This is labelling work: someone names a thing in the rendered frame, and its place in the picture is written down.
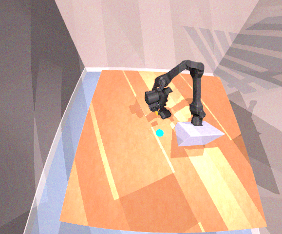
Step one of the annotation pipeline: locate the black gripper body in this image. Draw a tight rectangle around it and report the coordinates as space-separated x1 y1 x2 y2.
158 100 171 119

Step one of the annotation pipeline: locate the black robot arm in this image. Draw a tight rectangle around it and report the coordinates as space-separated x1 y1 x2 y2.
145 59 206 126

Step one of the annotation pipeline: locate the cyan circle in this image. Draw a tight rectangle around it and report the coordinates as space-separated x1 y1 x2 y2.
156 129 164 137

